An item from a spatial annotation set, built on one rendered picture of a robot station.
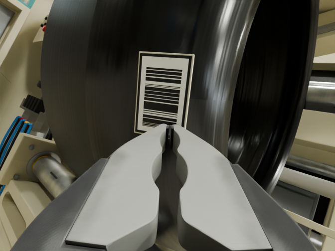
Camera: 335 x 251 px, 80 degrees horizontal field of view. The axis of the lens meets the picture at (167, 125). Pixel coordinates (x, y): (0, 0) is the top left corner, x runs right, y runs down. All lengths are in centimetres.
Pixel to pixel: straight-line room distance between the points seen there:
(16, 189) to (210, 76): 38
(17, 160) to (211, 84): 40
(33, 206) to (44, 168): 7
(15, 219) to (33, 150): 12
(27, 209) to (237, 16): 37
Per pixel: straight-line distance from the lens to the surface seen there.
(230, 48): 18
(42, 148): 48
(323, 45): 86
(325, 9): 90
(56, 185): 38
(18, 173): 48
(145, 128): 15
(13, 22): 86
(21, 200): 42
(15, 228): 42
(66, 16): 27
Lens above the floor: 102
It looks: 7 degrees up
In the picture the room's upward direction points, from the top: 22 degrees clockwise
